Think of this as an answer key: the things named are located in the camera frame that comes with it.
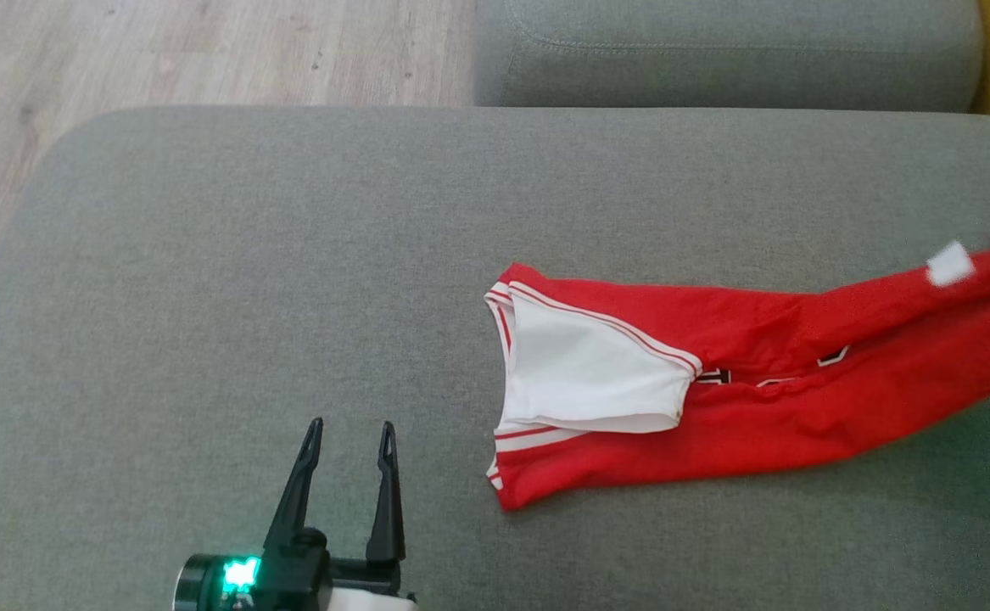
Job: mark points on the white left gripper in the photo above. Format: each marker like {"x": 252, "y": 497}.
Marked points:
{"x": 367, "y": 594}

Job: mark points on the red and white jersey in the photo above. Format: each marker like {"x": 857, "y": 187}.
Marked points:
{"x": 757, "y": 407}

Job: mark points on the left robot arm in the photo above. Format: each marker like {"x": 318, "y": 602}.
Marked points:
{"x": 206, "y": 585}

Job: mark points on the large grey sofa seat cushion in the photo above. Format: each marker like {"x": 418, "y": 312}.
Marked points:
{"x": 248, "y": 297}

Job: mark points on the small grey sofa cushion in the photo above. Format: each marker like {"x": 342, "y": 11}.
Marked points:
{"x": 715, "y": 59}

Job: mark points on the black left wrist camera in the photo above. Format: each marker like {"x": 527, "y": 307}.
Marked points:
{"x": 299, "y": 577}

